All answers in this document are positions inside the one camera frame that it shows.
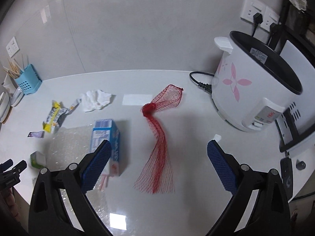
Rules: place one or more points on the person's left hand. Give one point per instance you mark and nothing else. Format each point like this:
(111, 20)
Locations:
(11, 203)

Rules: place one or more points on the blue utensil holder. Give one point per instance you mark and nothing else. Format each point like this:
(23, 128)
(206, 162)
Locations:
(29, 81)

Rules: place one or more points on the white tissue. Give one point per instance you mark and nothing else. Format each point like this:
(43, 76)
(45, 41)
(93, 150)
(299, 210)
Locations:
(95, 100)

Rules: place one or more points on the white pink rice cooker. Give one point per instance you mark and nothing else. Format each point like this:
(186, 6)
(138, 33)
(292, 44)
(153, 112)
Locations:
(252, 85)

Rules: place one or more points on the white microwave oven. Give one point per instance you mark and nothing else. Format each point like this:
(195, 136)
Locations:
(296, 124)

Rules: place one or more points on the yellow silver snack wrapper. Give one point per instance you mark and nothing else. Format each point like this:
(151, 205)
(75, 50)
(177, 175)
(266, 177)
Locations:
(57, 116)

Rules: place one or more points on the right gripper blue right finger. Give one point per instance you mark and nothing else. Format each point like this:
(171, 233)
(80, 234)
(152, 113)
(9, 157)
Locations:
(224, 171)

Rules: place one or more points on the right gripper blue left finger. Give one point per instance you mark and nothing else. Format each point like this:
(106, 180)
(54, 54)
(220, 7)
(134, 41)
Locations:
(93, 165)

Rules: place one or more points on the stacked white bowls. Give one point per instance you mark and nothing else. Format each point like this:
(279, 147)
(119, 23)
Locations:
(5, 106)

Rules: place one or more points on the blue white milk carton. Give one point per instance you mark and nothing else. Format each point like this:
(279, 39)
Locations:
(106, 129)

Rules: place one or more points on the blue patterned plate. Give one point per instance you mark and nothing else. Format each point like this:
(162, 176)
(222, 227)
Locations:
(16, 97)

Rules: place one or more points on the red mesh net bag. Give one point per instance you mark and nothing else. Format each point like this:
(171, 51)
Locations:
(157, 174)

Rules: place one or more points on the left wall socket pair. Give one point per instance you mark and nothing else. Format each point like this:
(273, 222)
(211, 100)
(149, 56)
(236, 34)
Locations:
(12, 48)

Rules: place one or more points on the purple sachet wrapper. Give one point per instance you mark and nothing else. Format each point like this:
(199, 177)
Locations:
(39, 134)

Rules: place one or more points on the clear bubble wrap sheet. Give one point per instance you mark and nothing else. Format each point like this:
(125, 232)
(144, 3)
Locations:
(70, 145)

